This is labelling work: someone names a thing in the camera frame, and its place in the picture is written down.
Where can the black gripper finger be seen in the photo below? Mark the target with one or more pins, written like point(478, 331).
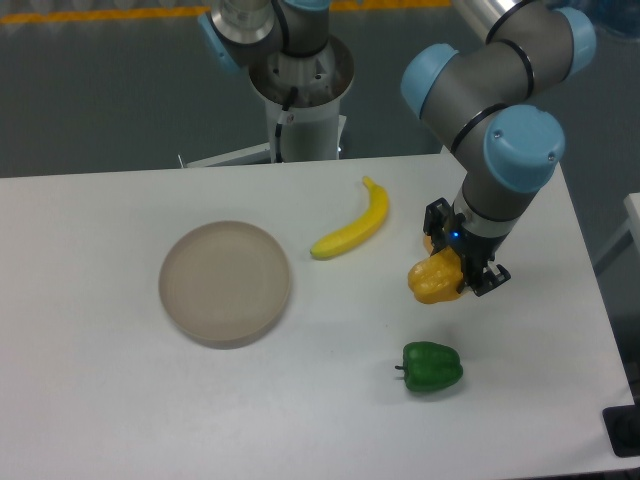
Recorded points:
point(482, 279)
point(436, 223)

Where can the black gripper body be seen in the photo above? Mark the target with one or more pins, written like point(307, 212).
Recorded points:
point(471, 247)

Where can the yellow bell pepper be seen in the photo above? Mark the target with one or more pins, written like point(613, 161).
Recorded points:
point(437, 278)

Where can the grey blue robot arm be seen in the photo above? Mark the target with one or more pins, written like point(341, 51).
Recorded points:
point(477, 106)

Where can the green bell pepper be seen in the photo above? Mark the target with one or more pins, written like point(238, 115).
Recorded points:
point(429, 367)

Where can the beige round plate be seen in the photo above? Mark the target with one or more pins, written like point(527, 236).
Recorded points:
point(225, 284)

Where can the orange bread wedge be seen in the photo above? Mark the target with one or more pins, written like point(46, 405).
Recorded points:
point(428, 244)

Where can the yellow banana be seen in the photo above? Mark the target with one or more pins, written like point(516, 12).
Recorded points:
point(358, 231)

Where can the white furniture at right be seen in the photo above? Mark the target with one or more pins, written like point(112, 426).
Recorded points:
point(625, 236)

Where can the black device at edge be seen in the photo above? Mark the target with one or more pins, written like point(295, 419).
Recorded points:
point(622, 425)

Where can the blue transparent bags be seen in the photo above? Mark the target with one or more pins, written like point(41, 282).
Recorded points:
point(618, 17)

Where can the yellow floor tape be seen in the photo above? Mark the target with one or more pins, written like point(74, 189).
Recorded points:
point(25, 12)

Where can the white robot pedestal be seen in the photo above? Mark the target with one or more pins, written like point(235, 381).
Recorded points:
point(302, 98)

